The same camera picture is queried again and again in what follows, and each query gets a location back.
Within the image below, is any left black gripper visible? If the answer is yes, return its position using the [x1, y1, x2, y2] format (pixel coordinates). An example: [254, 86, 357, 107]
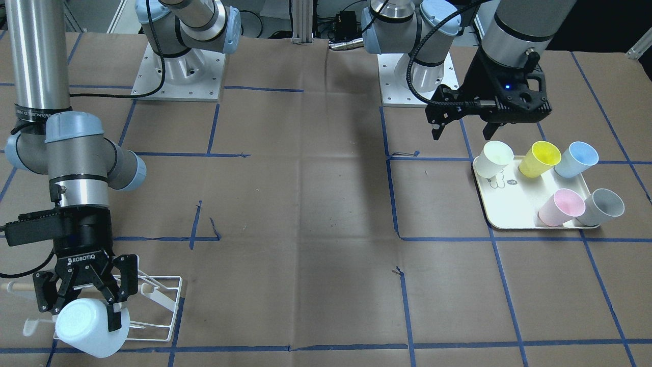
[425, 49, 552, 140]

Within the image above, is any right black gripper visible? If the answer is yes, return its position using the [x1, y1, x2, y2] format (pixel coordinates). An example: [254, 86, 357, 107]
[33, 206, 138, 332]

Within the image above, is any light blue cup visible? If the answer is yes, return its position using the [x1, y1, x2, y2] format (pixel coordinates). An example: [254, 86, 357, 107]
[553, 141, 600, 178]
[55, 298, 130, 358]

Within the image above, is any cream white cup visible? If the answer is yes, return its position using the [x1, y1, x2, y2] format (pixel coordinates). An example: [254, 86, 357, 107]
[473, 140, 514, 178]

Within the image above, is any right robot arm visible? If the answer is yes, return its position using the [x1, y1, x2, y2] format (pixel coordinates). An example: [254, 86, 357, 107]
[2, 1, 147, 332]

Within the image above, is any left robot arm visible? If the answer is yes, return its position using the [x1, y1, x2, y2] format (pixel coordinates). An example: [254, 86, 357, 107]
[362, 1, 575, 140]

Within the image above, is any yellow cup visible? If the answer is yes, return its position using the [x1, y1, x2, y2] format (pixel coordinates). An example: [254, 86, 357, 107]
[519, 140, 561, 177]

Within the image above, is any pink cup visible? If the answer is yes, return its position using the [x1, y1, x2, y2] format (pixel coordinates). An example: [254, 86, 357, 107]
[538, 188, 585, 227]

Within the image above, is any grey cup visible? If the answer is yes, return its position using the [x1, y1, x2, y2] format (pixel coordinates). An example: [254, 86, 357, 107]
[577, 188, 626, 227]

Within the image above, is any cream plastic tray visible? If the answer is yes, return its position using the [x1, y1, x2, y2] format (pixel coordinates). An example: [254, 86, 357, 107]
[474, 155, 591, 229]

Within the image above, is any black braided cable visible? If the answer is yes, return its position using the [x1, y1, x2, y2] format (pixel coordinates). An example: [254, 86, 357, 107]
[405, 0, 497, 108]

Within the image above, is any white wire cup rack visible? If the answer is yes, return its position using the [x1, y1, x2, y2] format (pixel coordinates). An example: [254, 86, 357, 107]
[2, 271, 182, 343]

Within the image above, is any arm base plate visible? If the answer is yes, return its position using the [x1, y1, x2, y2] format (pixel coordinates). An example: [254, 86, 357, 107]
[132, 45, 227, 102]
[377, 54, 459, 108]

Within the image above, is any aluminium frame post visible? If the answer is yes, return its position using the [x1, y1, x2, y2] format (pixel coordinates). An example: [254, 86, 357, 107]
[289, 0, 317, 44]

